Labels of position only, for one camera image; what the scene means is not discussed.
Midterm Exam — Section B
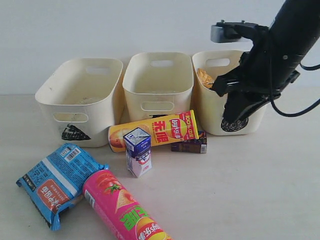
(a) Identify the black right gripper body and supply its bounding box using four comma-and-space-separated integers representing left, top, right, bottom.
211, 59, 300, 97

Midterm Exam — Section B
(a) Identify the orange black noodle packet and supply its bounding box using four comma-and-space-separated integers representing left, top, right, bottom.
197, 68, 215, 89

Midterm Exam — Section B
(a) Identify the yellow Lays chips can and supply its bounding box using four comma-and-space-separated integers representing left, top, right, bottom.
108, 110, 199, 153

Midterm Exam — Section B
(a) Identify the blue white milk carton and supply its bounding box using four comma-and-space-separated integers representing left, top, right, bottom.
123, 127, 152, 178

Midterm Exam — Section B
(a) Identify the pink Lays chips can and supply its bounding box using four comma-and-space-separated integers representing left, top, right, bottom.
82, 169, 172, 240

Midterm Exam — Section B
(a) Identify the blue noodle packet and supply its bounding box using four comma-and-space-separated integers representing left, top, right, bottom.
16, 143, 109, 231

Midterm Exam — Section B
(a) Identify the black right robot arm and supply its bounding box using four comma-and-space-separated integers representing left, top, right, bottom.
210, 0, 320, 123

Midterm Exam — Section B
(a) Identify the cream bin circle mark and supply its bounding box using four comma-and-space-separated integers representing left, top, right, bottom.
192, 50, 267, 136

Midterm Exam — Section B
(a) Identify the purple drink carton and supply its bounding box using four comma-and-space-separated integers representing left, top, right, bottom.
170, 131, 207, 154

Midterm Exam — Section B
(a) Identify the cream bin square mark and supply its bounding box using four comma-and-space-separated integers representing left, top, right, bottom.
122, 52, 194, 122

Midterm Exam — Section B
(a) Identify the cream bin triangle mark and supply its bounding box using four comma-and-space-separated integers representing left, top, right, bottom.
35, 58, 125, 147

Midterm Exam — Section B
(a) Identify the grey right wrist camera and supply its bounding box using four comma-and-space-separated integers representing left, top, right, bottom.
210, 20, 269, 43

